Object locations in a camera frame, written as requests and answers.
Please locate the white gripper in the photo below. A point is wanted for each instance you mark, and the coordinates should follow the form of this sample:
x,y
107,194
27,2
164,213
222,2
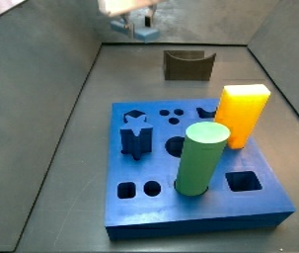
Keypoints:
x,y
116,7

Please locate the blue foam fixture block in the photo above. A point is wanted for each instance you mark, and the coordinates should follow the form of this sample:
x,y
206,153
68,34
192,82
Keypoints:
x,y
144,208

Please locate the dark blue star peg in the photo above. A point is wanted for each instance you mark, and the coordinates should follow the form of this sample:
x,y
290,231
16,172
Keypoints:
x,y
136,135

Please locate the green cylinder peg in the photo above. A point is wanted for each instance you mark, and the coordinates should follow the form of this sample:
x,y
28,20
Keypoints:
x,y
203,145

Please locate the yellow rectangular block peg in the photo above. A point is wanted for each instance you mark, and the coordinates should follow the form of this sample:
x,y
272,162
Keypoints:
x,y
240,105

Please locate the light blue square-circle object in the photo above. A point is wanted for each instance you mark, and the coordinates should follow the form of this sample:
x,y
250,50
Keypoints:
x,y
143,34

